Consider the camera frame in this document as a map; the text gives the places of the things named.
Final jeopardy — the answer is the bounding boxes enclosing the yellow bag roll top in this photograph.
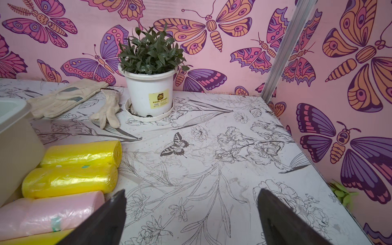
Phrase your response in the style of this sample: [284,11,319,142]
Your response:
[39,140,123,167]

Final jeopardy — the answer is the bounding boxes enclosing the potted green plant white pot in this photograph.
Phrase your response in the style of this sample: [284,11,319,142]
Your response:
[118,22,189,122]

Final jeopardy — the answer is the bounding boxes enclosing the green plastic scrap by wall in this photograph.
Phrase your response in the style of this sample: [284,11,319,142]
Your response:
[327,182,358,209]

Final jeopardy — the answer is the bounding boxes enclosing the right beige work glove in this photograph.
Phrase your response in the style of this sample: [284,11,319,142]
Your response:
[89,89,120,129]

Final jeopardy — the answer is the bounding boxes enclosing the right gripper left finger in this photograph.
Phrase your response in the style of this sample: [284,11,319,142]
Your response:
[58,189,127,245]

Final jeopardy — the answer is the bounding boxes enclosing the beige work glove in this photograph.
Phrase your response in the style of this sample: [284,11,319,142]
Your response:
[89,89,120,129]
[28,79,109,119]

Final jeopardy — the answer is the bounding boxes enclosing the left beige work glove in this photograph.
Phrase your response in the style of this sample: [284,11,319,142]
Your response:
[28,79,109,119]

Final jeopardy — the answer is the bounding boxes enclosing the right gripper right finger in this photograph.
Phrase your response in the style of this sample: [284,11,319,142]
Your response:
[257,189,331,245]

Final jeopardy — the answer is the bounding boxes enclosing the pink bag roll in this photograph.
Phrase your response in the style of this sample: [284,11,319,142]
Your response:
[1,191,105,241]

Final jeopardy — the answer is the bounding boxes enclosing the white plastic storage box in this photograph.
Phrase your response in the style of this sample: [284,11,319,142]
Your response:
[1,98,46,205]

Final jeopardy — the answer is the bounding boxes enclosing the aluminium frame bars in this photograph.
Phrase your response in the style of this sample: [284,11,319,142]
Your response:
[261,0,317,103]

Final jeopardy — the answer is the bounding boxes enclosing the yellow bag roll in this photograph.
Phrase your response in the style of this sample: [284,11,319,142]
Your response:
[39,140,123,167]
[21,164,118,199]

